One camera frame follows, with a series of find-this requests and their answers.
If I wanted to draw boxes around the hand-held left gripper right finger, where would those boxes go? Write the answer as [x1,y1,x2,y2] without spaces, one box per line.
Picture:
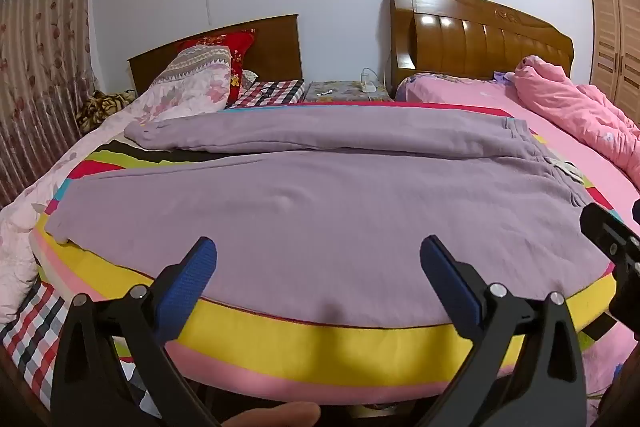
[420,234,601,427]

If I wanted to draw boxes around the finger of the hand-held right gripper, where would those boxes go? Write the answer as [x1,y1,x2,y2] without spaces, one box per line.
[580,203,640,275]

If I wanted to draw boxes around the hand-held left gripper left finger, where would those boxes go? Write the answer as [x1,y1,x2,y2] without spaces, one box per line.
[50,236,221,427]

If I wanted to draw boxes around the purple pants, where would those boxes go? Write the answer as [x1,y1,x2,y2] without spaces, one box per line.
[47,114,608,328]

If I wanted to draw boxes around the person's left hand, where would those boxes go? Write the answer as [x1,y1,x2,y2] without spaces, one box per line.
[220,402,322,427]

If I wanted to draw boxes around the multicolour striped blanket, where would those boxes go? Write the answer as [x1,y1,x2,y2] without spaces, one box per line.
[30,102,621,408]

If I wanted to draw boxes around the pink quilt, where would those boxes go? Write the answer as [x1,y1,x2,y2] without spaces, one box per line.
[515,55,640,178]

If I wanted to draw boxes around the pink bed sheet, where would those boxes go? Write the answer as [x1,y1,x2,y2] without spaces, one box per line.
[395,73,640,408]

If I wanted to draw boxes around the brown patterned blanket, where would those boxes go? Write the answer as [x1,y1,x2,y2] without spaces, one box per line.
[76,89,137,132]

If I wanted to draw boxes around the pale floral quilt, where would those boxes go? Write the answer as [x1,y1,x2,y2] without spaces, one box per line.
[0,46,233,323]

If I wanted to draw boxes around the plaid bed sheet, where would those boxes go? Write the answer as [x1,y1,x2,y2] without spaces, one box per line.
[0,79,306,413]

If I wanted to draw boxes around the light wooden wardrobe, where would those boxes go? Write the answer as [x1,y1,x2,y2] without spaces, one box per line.
[587,0,640,125]

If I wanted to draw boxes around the nightstand with floral cover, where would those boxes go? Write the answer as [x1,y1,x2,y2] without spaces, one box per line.
[304,80,393,104]

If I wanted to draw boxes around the red pillow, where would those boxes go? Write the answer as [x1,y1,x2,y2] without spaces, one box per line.
[177,29,256,105]

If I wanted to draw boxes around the small dark wooden headboard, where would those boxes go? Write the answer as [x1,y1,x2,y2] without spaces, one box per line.
[127,13,304,95]

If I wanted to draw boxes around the large glossy wooden headboard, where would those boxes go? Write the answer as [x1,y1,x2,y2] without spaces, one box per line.
[387,0,576,100]

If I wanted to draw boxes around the floral striped curtain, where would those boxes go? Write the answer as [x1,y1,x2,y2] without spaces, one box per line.
[0,0,101,208]

